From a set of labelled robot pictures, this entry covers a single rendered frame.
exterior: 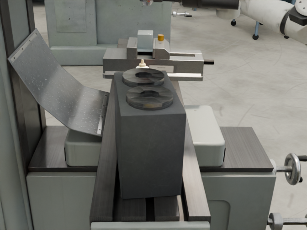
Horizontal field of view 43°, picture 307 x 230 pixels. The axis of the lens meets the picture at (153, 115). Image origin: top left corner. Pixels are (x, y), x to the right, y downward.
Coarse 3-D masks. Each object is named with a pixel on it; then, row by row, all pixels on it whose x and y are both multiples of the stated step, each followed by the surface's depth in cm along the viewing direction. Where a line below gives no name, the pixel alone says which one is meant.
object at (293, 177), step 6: (288, 156) 141; (294, 156) 137; (300, 156) 138; (306, 156) 138; (288, 162) 143; (294, 162) 136; (276, 168) 139; (282, 168) 139; (288, 168) 139; (294, 168) 136; (300, 168) 135; (288, 174) 142; (294, 174) 136; (300, 174) 135; (288, 180) 141; (294, 180) 136; (300, 180) 142
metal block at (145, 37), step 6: (138, 30) 136; (144, 30) 136; (150, 30) 136; (138, 36) 131; (144, 36) 131; (150, 36) 131; (138, 42) 132; (144, 42) 132; (150, 42) 132; (138, 48) 133; (144, 48) 133; (150, 48) 133
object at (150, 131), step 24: (120, 72) 87; (144, 72) 84; (120, 96) 75; (144, 96) 75; (168, 96) 73; (120, 120) 69; (144, 120) 69; (168, 120) 70; (120, 144) 72; (144, 144) 71; (168, 144) 72; (120, 168) 76; (144, 168) 74; (168, 168) 75; (144, 192) 76; (168, 192) 77
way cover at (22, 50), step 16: (32, 32) 125; (32, 48) 120; (48, 48) 133; (16, 64) 105; (32, 64) 115; (48, 64) 127; (32, 80) 111; (48, 80) 121; (64, 80) 131; (48, 96) 115; (64, 96) 123; (80, 96) 132; (96, 96) 136; (48, 112) 109; (64, 112) 116; (80, 112) 122; (96, 112) 125; (80, 128) 114; (96, 128) 117
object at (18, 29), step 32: (0, 0) 96; (0, 32) 98; (0, 64) 102; (0, 96) 104; (32, 96) 128; (0, 128) 107; (32, 128) 128; (0, 160) 111; (0, 192) 116; (0, 224) 120; (32, 224) 129
